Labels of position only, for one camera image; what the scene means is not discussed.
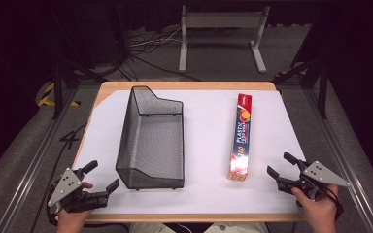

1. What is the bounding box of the black metal stand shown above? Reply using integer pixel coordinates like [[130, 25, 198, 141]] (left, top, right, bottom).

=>
[[49, 6, 109, 120], [272, 57, 330, 119]]

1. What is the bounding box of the person's right hand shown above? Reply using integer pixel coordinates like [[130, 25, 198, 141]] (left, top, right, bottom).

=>
[[290, 183, 340, 233]]

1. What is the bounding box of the white metal stand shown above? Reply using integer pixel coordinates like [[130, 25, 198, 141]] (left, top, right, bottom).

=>
[[178, 5, 271, 74]]

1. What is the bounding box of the black wire mesh basket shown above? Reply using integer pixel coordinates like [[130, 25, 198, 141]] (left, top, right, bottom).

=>
[[115, 84, 186, 191]]

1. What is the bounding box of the white table mat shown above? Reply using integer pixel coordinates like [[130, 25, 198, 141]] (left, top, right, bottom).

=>
[[73, 89, 306, 216]]

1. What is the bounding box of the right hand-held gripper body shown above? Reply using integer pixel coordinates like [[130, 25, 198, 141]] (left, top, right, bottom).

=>
[[276, 160, 352, 200]]

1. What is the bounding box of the long plastic wrap box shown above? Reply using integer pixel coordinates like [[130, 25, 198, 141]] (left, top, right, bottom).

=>
[[226, 92, 254, 183]]

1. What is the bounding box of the bundle of floor cables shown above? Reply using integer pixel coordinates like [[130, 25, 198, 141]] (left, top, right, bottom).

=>
[[122, 25, 202, 83]]

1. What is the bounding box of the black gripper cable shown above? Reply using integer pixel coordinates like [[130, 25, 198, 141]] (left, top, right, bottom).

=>
[[317, 185, 345, 221]]

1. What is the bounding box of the yellow black striped tape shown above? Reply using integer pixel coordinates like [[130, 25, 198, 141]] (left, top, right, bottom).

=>
[[37, 82, 81, 108]]

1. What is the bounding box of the person's left hand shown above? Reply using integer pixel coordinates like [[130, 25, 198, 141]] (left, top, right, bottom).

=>
[[55, 182, 94, 233]]

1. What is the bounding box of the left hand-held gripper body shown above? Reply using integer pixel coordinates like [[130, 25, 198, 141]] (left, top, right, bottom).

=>
[[47, 167, 109, 215]]

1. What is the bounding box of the aluminium rail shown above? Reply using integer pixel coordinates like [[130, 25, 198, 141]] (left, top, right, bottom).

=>
[[303, 86, 373, 233], [0, 86, 80, 233]]

